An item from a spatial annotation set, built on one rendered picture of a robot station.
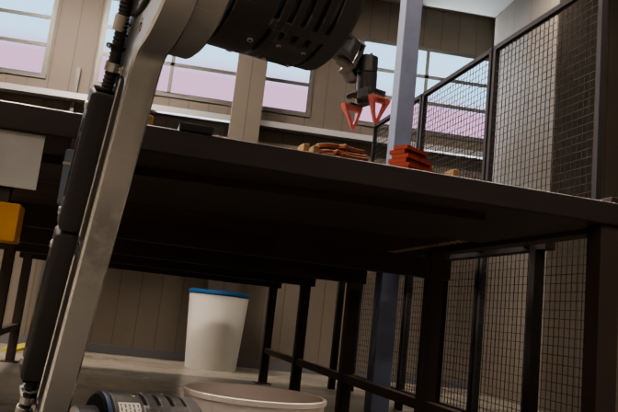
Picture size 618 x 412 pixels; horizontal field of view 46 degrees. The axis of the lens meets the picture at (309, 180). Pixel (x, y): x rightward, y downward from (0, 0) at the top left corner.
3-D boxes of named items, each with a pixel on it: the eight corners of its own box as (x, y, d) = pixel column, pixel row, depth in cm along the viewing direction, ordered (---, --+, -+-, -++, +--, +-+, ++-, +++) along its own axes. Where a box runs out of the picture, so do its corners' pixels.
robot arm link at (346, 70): (338, 58, 200) (351, 34, 203) (319, 69, 210) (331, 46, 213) (371, 82, 204) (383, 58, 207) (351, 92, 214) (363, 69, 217)
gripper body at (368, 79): (362, 105, 210) (364, 80, 211) (386, 97, 202) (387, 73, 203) (345, 99, 206) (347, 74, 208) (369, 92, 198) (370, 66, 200)
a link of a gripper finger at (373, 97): (372, 129, 205) (374, 97, 206) (390, 125, 199) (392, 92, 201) (354, 124, 201) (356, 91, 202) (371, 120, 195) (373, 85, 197)
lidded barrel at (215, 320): (239, 369, 680) (248, 294, 693) (243, 374, 625) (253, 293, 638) (178, 362, 673) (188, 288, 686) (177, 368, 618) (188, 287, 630)
